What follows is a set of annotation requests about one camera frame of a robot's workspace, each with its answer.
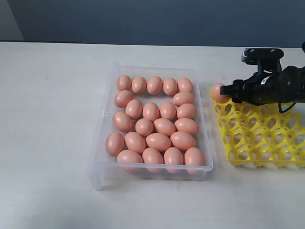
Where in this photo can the brown egg third row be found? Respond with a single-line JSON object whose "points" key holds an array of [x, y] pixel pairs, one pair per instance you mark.
{"points": [[134, 109], [186, 111], [168, 110]]}

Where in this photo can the clear plastic egg box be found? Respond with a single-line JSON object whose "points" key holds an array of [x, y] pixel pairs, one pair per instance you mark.
{"points": [[103, 165]]}

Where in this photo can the brown egg fourth row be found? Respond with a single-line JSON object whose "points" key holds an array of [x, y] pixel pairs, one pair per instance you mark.
{"points": [[144, 127], [164, 126], [186, 125]]}

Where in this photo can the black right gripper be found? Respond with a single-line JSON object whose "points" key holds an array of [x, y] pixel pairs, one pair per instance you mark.
{"points": [[288, 86]]}

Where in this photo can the brown egg front row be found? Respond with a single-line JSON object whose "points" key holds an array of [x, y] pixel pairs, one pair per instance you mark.
{"points": [[129, 156], [173, 156], [152, 156], [193, 160]]}

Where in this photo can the brown egg top row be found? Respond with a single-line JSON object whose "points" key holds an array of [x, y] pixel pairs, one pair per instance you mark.
{"points": [[170, 86], [154, 85], [139, 85], [185, 85], [124, 82]]}

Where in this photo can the brown egg packed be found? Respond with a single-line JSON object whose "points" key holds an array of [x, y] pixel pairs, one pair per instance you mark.
{"points": [[151, 111], [217, 97], [122, 121]]}

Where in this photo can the brown egg fifth row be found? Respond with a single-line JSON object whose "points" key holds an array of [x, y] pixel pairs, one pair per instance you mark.
{"points": [[182, 140], [158, 141], [135, 142], [114, 143]]}

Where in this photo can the brown egg second row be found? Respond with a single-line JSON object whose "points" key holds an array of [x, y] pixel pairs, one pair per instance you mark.
{"points": [[122, 98], [183, 98]]}

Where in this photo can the yellow plastic egg tray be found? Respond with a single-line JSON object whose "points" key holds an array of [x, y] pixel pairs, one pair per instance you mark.
{"points": [[260, 135]]}

